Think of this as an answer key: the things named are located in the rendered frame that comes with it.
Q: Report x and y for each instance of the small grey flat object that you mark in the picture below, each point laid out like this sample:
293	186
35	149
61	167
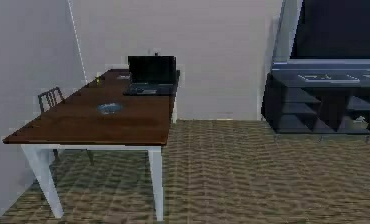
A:
123	77

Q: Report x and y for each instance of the dark slatted chair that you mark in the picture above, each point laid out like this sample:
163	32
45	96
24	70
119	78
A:
50	98

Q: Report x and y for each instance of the dark television stand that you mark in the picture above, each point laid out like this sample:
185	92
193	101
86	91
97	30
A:
313	100

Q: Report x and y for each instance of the grey flat remote control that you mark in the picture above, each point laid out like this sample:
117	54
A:
328	78

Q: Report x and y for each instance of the brown table with white legs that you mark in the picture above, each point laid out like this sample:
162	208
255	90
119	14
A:
126	120

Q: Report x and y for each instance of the black television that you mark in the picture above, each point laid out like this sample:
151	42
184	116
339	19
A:
336	28

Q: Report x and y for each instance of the small yellow green object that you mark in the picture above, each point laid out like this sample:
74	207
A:
98	80

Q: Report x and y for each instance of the black laptop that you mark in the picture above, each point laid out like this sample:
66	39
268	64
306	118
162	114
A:
152	74

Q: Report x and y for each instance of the pale small object on shelf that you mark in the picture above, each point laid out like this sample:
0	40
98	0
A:
359	120

